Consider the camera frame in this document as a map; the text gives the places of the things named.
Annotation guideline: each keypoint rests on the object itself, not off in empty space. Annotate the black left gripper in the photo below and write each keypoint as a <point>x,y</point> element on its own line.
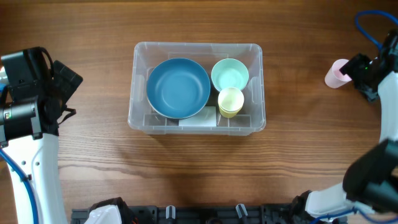
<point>68,79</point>

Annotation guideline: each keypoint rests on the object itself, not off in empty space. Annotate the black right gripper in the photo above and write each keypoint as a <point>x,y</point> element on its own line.
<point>351,68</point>

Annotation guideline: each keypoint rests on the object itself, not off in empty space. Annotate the pink plastic cup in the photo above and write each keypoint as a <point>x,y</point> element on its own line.
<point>334,78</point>

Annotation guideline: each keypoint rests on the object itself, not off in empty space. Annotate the dark blue bowl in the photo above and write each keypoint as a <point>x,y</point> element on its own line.
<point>178,75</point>

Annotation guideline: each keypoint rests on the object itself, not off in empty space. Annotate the mint green small bowl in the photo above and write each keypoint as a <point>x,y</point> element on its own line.
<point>229,72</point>

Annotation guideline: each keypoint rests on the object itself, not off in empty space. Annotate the cream plastic cup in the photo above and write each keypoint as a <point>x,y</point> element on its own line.
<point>231,99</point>

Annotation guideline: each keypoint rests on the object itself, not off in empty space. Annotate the yellow plastic cup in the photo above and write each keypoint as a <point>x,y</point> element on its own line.
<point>228,114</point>

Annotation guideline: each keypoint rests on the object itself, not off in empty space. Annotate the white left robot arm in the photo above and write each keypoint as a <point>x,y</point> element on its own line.
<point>34,94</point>

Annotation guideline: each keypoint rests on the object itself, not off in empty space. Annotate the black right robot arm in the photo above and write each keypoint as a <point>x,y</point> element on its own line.
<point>368,185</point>

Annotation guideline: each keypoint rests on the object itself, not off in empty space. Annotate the clear plastic storage bin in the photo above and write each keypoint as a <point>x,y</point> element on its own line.
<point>147,55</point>

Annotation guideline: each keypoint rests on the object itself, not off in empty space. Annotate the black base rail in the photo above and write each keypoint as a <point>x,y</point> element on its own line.
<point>263,214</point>

